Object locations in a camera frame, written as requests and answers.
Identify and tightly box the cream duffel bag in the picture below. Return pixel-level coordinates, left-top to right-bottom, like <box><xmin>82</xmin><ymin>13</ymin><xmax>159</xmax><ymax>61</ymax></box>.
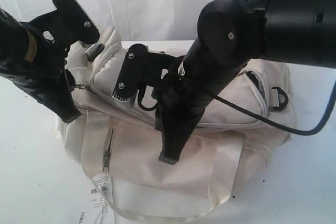
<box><xmin>58</xmin><ymin>26</ymin><xmax>291</xmax><ymax>223</ymax></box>

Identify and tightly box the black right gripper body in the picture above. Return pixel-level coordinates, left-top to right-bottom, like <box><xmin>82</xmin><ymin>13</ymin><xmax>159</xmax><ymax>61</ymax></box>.
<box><xmin>153</xmin><ymin>58</ymin><xmax>209</xmax><ymax>132</ymax></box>

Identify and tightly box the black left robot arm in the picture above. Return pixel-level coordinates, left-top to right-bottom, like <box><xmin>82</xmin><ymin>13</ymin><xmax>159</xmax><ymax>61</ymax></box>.
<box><xmin>1</xmin><ymin>9</ymin><xmax>81</xmax><ymax>123</ymax></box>

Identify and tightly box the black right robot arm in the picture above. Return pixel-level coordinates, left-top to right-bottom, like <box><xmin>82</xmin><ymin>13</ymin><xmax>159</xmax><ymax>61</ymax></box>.
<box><xmin>155</xmin><ymin>0</ymin><xmax>335</xmax><ymax>165</ymax></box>

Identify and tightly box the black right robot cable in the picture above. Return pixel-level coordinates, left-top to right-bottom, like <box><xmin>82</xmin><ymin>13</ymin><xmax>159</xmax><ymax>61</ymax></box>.
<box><xmin>204</xmin><ymin>77</ymin><xmax>336</xmax><ymax>137</ymax></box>

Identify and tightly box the white paper price tag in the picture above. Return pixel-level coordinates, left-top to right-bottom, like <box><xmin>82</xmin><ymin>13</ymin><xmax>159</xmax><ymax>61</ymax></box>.
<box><xmin>77</xmin><ymin>174</ymin><xmax>116</xmax><ymax>223</ymax></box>

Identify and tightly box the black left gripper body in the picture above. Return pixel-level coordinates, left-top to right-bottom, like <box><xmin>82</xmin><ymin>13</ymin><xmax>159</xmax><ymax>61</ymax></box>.
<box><xmin>1</xmin><ymin>19</ymin><xmax>66</xmax><ymax>108</ymax></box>

